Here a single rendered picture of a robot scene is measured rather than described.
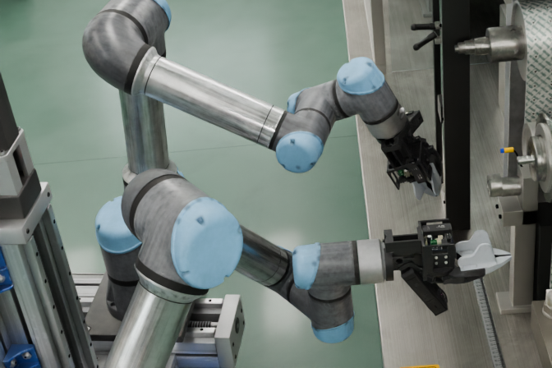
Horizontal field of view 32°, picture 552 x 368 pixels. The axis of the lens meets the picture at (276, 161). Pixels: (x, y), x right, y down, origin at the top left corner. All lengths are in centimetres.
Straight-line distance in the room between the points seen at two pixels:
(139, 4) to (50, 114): 281
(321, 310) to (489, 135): 84
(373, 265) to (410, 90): 100
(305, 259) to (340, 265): 6
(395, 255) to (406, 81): 102
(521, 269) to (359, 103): 42
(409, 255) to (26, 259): 65
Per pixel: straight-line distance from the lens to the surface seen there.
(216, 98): 172
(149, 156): 201
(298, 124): 172
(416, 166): 186
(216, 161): 402
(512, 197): 176
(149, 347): 145
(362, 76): 175
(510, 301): 189
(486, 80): 260
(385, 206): 214
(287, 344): 314
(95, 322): 210
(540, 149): 163
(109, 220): 198
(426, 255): 162
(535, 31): 176
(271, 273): 172
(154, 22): 185
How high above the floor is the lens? 217
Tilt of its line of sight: 33 degrees down
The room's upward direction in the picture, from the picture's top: 8 degrees counter-clockwise
